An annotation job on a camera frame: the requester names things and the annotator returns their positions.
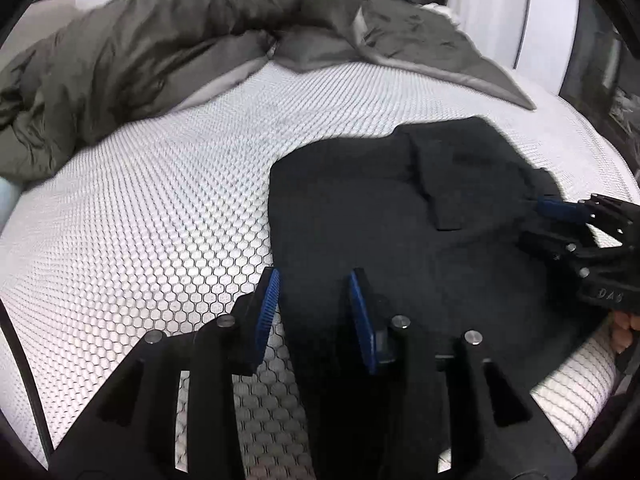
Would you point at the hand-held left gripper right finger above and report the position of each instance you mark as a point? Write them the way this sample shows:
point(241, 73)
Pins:
point(362, 320)

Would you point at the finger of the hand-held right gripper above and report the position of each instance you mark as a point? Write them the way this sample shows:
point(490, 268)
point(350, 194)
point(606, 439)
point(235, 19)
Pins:
point(555, 207)
point(555, 247)

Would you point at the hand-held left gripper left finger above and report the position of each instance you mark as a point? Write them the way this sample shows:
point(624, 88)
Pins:
point(267, 305)

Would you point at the black pants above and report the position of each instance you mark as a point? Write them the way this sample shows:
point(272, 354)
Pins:
point(450, 260)

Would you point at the person's right hand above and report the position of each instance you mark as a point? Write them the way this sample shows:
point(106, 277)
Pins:
point(624, 335)

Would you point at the dark glass cabinet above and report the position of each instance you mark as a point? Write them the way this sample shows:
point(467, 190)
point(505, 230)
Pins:
point(600, 75)

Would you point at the white honeycomb mattress bed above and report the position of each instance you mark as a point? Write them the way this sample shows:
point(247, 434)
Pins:
point(150, 200)

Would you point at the white wardrobe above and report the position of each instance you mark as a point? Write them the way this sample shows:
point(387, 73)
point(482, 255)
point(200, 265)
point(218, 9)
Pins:
point(550, 20)

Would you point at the white curtain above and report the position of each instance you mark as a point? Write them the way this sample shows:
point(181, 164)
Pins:
point(470, 0)

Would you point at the white crumpled sheet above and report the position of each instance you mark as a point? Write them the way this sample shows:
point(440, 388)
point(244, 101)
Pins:
point(440, 10)

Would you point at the grey duvet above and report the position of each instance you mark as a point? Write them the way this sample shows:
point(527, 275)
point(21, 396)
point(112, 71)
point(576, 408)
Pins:
point(150, 50)

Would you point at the light blue bolster pillow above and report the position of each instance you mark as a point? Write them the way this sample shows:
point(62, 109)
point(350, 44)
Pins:
point(7, 197)

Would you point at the beige padded headboard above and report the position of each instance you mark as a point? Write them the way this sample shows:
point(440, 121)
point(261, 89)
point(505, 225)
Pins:
point(52, 4)

